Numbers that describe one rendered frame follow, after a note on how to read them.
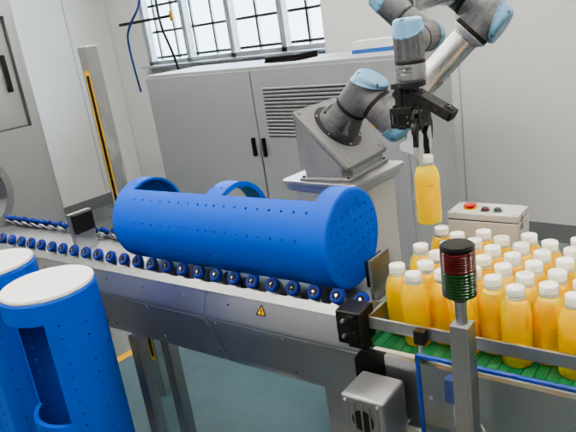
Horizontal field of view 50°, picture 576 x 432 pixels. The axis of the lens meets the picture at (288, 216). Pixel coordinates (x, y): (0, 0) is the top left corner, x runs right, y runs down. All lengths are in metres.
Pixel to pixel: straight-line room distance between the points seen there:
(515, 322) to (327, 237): 0.50
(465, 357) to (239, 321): 0.87
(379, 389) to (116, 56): 6.18
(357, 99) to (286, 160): 1.82
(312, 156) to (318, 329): 0.64
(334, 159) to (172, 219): 0.56
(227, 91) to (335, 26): 1.03
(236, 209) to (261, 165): 2.22
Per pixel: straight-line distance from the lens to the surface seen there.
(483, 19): 2.00
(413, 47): 1.58
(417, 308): 1.49
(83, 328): 1.95
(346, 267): 1.69
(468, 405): 1.30
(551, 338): 1.44
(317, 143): 2.08
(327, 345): 1.74
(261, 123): 3.92
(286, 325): 1.80
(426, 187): 1.64
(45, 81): 6.84
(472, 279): 1.16
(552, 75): 4.28
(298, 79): 3.64
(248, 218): 1.75
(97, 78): 2.82
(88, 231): 2.63
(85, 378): 2.00
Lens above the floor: 1.68
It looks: 17 degrees down
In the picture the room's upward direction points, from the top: 8 degrees counter-clockwise
